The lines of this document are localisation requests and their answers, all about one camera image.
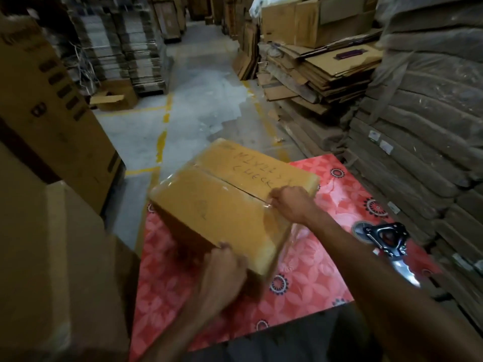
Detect person's right hand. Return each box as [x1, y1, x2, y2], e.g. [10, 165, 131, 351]
[268, 186, 318, 225]

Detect person's left hand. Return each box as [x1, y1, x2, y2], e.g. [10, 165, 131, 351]
[193, 243, 249, 312]

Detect taped brown cardboard box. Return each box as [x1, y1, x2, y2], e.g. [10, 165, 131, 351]
[148, 138, 320, 283]

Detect person's left forearm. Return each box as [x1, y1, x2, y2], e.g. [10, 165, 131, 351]
[140, 294, 227, 362]

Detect person's right forearm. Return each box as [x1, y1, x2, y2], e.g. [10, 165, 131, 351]
[302, 209, 483, 362]

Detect red floral table cover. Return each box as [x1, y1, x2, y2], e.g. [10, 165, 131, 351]
[128, 154, 442, 362]

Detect black tape dispenser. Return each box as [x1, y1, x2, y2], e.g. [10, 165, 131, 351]
[353, 221, 421, 288]

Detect stack of flattened cardboard sheets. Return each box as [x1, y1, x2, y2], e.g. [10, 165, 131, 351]
[257, 30, 383, 159]

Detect leaning flat cardboard sheets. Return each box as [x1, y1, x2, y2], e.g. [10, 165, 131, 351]
[232, 20, 261, 81]

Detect purple flat object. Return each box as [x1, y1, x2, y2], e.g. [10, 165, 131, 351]
[335, 49, 367, 60]

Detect wrapped stack of cardboard bundles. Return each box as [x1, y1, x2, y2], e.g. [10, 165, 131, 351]
[341, 0, 483, 328]

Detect plain tall cardboard box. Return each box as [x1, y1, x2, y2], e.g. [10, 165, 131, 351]
[0, 143, 140, 362]

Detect open cardboard box on stack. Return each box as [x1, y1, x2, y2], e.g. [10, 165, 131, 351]
[260, 0, 380, 49]

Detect small open cardboard box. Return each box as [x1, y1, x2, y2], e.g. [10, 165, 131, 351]
[89, 80, 139, 112]

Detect large printed cardboard box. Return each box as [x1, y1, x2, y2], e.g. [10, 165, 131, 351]
[0, 11, 126, 215]

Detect strapped stacks of flat cartons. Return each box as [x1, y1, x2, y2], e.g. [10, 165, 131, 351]
[68, 0, 170, 96]

